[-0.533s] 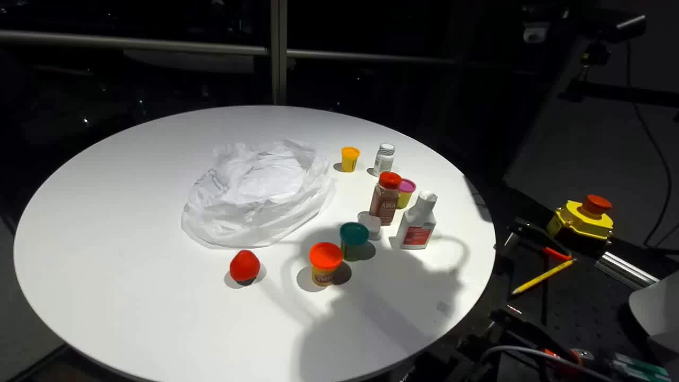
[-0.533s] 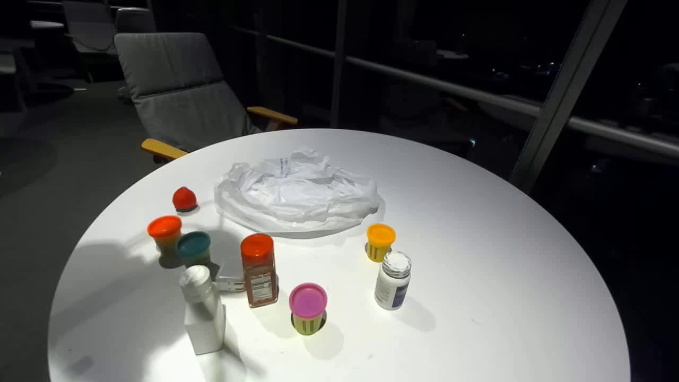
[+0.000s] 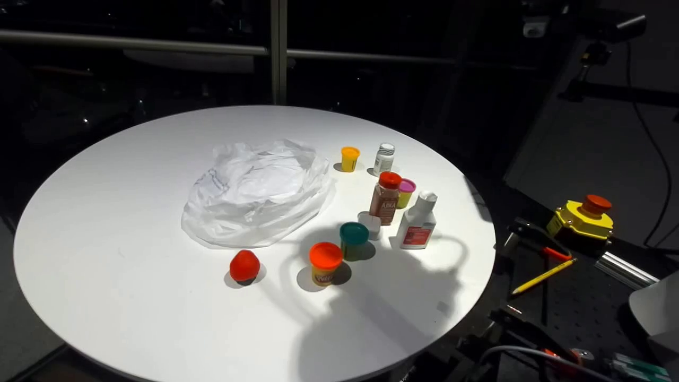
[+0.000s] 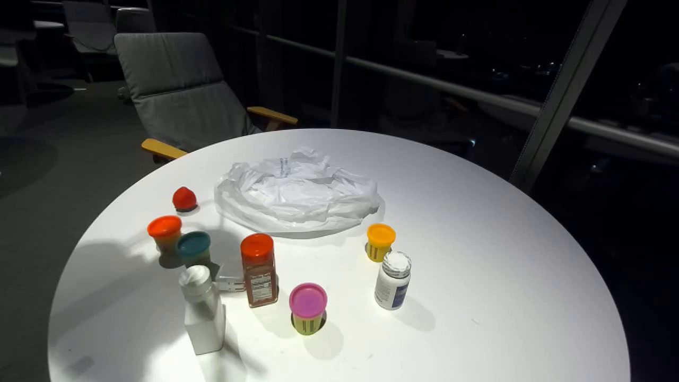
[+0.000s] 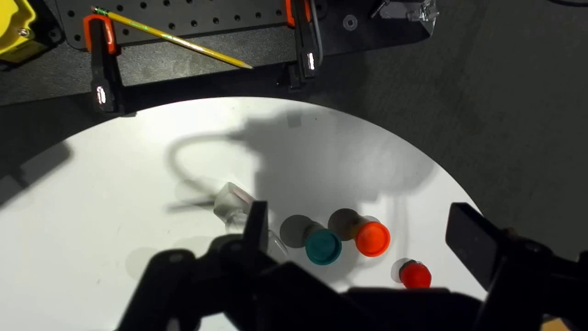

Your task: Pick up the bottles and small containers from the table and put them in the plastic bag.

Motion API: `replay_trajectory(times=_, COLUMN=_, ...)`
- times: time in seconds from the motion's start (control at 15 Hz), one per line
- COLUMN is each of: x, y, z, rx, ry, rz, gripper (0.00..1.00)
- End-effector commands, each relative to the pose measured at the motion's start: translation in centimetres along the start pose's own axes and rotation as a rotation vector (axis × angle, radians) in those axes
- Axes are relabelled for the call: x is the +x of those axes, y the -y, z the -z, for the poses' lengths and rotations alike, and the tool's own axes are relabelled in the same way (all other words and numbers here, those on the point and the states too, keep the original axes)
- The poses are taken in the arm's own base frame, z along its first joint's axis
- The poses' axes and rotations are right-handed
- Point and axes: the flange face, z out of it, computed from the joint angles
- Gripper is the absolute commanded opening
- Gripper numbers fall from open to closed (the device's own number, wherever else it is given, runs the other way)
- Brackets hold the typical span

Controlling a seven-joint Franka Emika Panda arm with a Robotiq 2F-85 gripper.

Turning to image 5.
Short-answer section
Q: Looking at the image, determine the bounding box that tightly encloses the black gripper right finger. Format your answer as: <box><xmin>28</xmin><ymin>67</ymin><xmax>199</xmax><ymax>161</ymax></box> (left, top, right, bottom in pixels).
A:
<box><xmin>445</xmin><ymin>203</ymin><xmax>588</xmax><ymax>331</ymax></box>

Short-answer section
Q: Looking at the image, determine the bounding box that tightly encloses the small red round container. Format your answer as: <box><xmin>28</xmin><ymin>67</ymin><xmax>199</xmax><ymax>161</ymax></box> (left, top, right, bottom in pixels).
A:
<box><xmin>397</xmin><ymin>260</ymin><xmax>434</xmax><ymax>293</ymax></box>

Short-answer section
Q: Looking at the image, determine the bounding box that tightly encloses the orange-lid dough tub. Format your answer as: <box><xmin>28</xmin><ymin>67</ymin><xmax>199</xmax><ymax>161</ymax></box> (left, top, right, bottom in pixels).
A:
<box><xmin>353</xmin><ymin>219</ymin><xmax>393</xmax><ymax>260</ymax></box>

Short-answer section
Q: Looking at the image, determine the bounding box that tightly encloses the orange black clamp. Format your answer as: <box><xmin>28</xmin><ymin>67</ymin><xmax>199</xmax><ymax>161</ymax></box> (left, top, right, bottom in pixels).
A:
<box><xmin>81</xmin><ymin>13</ymin><xmax>127</xmax><ymax>118</ymax></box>
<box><xmin>281</xmin><ymin>0</ymin><xmax>327</xmax><ymax>81</ymax></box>

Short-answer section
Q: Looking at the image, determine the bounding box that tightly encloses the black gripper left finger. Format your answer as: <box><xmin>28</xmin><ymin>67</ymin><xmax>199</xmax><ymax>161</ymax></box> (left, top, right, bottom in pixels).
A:
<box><xmin>116</xmin><ymin>199</ymin><xmax>346</xmax><ymax>331</ymax></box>

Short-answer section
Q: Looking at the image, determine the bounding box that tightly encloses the crumpled clear plastic wrap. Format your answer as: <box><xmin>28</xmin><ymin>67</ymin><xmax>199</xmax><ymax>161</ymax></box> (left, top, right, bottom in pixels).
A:
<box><xmin>371</xmin><ymin>0</ymin><xmax>441</xmax><ymax>34</ymax></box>

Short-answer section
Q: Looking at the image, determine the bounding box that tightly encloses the teal-lid dough tub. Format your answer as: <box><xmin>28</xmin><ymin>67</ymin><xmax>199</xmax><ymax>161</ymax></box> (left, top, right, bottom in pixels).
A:
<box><xmin>303</xmin><ymin>227</ymin><xmax>344</xmax><ymax>267</ymax></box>

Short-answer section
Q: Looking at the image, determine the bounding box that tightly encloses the yellow emergency stop button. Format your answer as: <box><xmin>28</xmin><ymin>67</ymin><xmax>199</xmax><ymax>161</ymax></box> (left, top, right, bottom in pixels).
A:
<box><xmin>0</xmin><ymin>0</ymin><xmax>40</xmax><ymax>67</ymax></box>

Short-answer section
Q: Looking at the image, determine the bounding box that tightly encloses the yellow pencil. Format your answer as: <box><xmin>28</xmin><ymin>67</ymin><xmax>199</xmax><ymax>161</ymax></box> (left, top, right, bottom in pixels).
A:
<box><xmin>90</xmin><ymin>4</ymin><xmax>255</xmax><ymax>72</ymax></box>

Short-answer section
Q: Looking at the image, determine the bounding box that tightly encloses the clear bottle white cap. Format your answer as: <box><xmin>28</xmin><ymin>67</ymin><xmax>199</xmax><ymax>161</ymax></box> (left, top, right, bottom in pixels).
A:
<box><xmin>211</xmin><ymin>181</ymin><xmax>272</xmax><ymax>245</ymax></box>

